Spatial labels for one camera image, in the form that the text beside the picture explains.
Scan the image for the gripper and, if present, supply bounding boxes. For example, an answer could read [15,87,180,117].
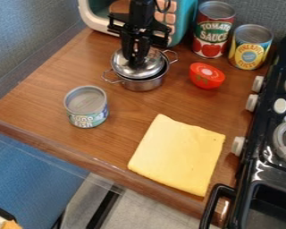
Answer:
[105,13,173,68]

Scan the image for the teal fish can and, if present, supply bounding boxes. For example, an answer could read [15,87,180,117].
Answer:
[63,85,110,130]

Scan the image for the yellow cloth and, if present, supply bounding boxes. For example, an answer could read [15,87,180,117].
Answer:
[126,113,227,198]

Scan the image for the toy stove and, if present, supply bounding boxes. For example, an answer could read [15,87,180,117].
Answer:
[198,32,286,229]

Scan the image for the silver pot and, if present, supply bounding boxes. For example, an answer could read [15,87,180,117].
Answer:
[99,49,181,92]

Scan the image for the yellow pineapple can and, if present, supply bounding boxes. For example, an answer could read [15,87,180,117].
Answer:
[227,23,274,72]

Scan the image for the toy microwave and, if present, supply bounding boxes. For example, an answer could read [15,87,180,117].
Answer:
[77,0,199,48]

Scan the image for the red tomato can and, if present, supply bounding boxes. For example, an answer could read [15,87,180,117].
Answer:
[190,0,238,59]

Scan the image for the silver lid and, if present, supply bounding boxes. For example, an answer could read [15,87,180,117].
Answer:
[109,47,167,80]

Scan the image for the red toy tomato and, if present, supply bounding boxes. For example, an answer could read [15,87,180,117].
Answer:
[188,62,227,90]

